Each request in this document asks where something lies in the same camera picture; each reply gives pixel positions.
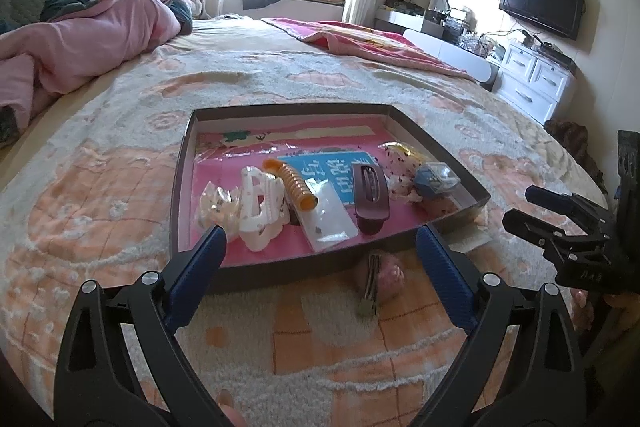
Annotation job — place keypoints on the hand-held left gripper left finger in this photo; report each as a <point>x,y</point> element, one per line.
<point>197,267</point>

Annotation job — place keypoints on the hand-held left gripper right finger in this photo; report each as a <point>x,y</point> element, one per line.
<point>442,272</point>

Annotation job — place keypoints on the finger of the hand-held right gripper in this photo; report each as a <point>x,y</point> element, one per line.
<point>555,202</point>
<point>530,227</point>

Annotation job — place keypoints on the pink hair clip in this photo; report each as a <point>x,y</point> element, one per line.
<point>382,279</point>

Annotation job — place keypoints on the clear hair claw clip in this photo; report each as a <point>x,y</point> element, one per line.
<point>217,207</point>

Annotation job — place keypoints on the dark grey pink-lined box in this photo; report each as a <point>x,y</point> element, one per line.
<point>280,272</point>

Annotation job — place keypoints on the small blue clear box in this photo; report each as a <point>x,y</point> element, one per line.
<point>435,179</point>

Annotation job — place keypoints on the brown hair clip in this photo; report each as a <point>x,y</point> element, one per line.
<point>371,202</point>

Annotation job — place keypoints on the small clear plastic bag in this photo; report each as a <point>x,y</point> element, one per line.
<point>330,219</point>

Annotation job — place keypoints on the person's right hand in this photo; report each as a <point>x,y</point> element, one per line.
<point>584,307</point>

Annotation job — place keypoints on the person's left hand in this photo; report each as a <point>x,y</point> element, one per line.
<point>232,412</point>

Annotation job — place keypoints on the dark brown cloth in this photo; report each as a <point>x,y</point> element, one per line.
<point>575,147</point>

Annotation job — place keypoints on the white hair claw clip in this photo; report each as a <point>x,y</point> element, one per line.
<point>260,212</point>

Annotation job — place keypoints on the polka dot bow packet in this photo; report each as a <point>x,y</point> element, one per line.
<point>400,181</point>

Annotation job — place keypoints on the white drawer cabinet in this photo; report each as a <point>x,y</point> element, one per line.
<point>535,79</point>

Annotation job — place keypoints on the black set-top box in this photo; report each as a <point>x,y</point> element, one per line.
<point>555,53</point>

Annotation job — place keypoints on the white desk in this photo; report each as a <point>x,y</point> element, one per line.
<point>450,47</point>

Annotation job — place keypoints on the pink printed blanket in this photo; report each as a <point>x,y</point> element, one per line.
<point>375,44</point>

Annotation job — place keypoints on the pink quilt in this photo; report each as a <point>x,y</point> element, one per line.
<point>100,37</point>

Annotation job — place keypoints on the black wall television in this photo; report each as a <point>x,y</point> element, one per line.
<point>542,2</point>

